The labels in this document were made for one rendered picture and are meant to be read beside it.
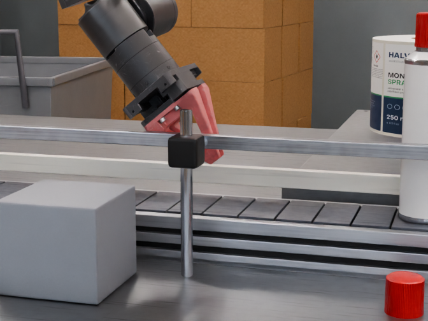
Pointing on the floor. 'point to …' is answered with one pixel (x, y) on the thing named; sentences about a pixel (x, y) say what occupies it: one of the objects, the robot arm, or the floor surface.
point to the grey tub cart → (54, 85)
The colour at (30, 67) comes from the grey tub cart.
